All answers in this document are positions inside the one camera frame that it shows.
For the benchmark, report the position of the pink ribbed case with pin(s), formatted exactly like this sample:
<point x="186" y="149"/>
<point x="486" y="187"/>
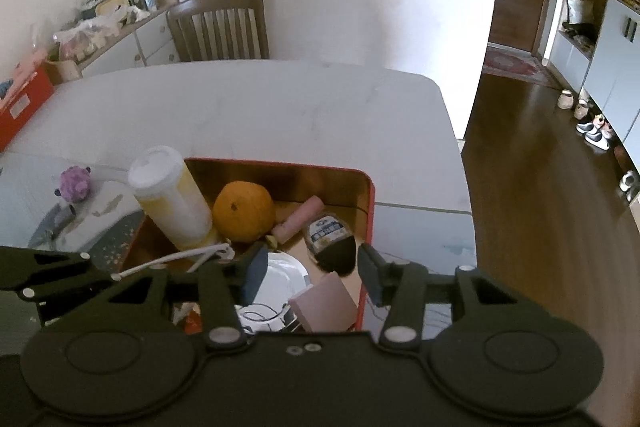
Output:
<point x="325" y="307"/>

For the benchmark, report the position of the patterned door mat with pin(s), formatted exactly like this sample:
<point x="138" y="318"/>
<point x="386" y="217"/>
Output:
<point x="517" y="65"/>

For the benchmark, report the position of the pink cylindrical tube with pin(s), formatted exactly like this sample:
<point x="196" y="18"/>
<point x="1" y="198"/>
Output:
<point x="295" y="222"/>

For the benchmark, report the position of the white frame sunglasses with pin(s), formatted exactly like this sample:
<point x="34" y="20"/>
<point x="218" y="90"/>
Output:
<point x="222" y="251"/>

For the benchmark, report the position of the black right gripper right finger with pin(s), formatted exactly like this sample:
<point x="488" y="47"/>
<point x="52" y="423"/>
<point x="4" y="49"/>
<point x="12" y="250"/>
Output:
<point x="402" y="288"/>

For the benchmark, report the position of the red snack packet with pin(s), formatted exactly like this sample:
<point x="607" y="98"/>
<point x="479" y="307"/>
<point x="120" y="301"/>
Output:
<point x="188" y="318"/>

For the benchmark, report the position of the brown wooden chair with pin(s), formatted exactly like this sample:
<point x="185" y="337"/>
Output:
<point x="217" y="30"/>

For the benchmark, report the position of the pink folded cloth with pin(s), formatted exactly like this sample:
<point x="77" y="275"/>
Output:
<point x="22" y="72"/>

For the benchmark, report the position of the white hallway cabinet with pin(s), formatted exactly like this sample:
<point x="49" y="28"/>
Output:
<point x="596" y="53"/>

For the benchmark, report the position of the red cardboard box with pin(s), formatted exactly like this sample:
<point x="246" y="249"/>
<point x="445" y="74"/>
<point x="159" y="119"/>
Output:
<point x="20" y="107"/>

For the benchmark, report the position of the white sideboard cabinet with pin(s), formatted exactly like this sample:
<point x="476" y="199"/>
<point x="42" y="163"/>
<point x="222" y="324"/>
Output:
<point x="148" y="43"/>

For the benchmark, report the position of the clutter pile on sideboard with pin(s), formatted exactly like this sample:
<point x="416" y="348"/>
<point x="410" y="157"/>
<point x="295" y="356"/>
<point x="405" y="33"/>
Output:
<point x="99" y="24"/>

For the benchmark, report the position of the yellow white cylindrical bottle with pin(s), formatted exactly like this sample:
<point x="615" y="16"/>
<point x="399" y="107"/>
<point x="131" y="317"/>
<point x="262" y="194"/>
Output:
<point x="166" y="191"/>

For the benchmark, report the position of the orange fruit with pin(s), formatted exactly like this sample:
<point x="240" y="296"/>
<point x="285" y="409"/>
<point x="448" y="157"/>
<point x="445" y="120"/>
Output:
<point x="243" y="212"/>

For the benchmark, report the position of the pair of sneakers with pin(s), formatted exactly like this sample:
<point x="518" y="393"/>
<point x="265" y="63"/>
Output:
<point x="597" y="132"/>

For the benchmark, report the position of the purple spiky plush toy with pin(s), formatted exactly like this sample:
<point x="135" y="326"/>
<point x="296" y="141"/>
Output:
<point x="74" y="184"/>

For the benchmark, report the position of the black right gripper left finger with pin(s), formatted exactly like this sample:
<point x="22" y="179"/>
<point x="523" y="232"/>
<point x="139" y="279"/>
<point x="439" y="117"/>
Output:
<point x="224" y="285"/>

